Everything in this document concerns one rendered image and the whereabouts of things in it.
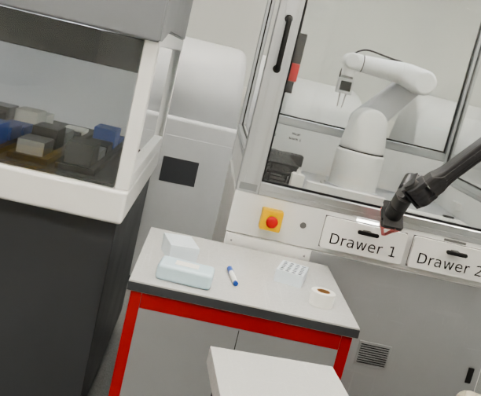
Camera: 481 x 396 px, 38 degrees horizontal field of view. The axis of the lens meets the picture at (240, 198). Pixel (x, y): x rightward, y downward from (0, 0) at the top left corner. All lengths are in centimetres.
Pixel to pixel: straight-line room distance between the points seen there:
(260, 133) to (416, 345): 94
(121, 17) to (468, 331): 160
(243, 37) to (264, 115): 315
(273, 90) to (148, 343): 94
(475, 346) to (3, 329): 163
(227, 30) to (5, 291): 350
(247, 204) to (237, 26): 321
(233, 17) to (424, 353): 345
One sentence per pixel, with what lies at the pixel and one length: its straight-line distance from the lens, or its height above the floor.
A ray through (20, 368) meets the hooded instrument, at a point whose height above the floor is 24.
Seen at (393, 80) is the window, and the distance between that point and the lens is 243.
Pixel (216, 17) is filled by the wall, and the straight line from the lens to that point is 545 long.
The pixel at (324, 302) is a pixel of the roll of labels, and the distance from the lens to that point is 197.
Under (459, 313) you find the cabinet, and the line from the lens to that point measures 264.
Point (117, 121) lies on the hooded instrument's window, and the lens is 213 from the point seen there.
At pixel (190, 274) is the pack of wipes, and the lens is 186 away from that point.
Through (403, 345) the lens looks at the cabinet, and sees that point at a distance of 262.
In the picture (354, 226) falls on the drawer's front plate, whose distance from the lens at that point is 243.
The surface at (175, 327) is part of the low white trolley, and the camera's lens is 189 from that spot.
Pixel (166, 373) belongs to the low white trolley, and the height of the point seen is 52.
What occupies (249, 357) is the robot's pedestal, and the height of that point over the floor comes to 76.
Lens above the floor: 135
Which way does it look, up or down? 10 degrees down
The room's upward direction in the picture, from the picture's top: 13 degrees clockwise
